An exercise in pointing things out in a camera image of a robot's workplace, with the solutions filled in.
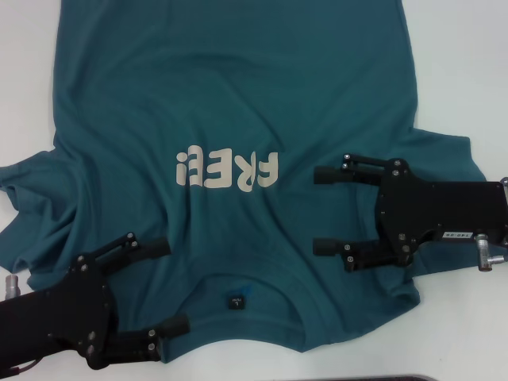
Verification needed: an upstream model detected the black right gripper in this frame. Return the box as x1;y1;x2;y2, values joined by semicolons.
311;152;508;274

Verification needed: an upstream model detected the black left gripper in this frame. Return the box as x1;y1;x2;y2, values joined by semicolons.
0;233;191;360

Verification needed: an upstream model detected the teal blue FREE print T-shirt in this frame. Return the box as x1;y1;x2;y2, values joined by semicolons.
0;0;491;354

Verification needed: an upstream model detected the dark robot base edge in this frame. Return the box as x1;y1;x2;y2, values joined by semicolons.
348;375;437;381

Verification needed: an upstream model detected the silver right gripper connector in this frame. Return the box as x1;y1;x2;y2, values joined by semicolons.
475;233;506;273

